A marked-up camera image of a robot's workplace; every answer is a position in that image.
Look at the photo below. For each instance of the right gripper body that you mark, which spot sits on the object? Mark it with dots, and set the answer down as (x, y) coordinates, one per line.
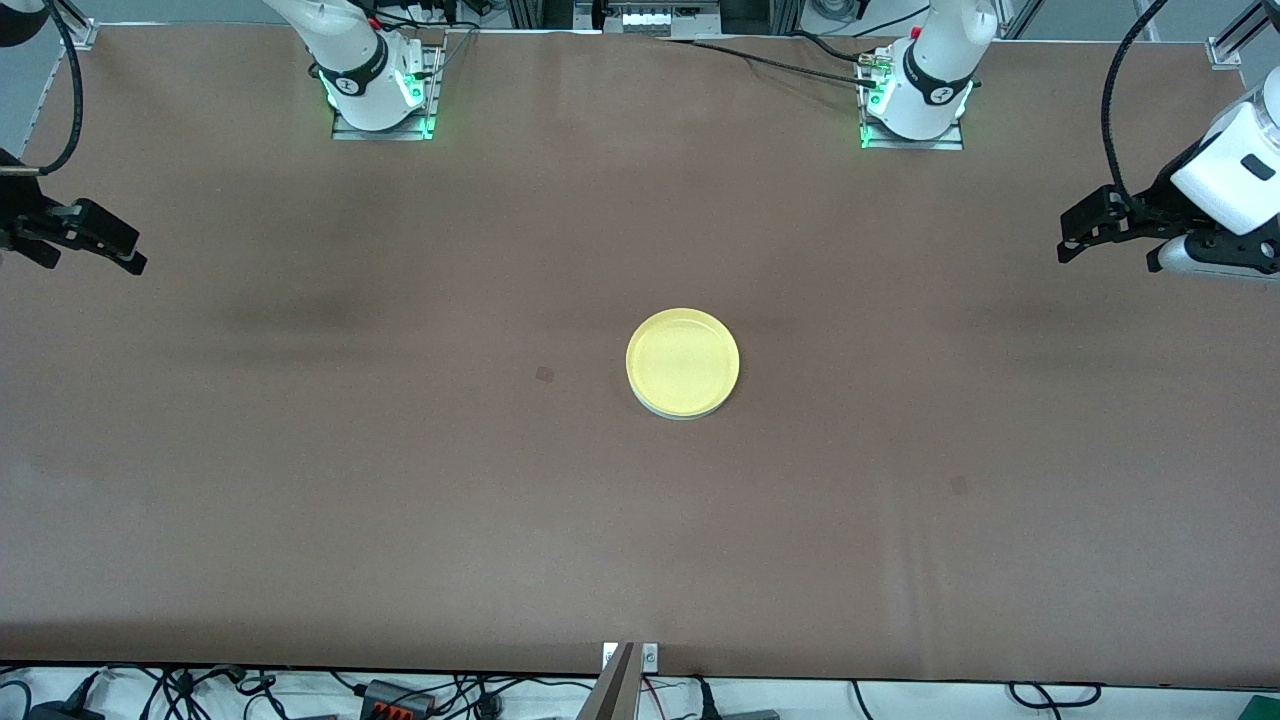
(18, 212)

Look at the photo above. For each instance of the yellow plate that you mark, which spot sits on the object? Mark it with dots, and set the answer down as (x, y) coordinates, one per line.
(683, 362)

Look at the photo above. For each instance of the pale green plate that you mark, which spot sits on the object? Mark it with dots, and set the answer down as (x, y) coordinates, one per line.
(685, 417)

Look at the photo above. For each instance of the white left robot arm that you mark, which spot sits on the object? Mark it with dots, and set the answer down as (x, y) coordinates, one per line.
(940, 70)

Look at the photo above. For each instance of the green object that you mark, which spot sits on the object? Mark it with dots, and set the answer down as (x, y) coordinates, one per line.
(1262, 710)

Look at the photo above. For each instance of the black orange power adapter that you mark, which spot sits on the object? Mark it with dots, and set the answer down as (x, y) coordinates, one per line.
(398, 698)

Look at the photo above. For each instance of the black upright plug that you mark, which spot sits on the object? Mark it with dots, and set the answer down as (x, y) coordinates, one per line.
(705, 700)

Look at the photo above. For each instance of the brown wooden beam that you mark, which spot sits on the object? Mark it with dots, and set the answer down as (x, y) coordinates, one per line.
(612, 690)

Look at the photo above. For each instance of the perforated metal table rail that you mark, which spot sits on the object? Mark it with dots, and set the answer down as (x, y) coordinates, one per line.
(44, 100)

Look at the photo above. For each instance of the aluminium corner bracket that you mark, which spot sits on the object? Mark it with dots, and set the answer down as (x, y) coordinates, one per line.
(80, 32)
(1225, 50)

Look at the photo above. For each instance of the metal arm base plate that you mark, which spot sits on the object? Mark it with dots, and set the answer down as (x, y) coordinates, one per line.
(380, 135)
(910, 145)

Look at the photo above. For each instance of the aluminium profile post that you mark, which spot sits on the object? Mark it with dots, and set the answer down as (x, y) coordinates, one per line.
(530, 12)
(788, 12)

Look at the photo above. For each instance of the metal bracket with white connectors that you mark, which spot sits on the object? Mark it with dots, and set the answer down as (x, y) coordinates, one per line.
(648, 18)

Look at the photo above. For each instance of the white mounting bracket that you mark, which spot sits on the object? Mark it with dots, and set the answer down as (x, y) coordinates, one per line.
(650, 656)

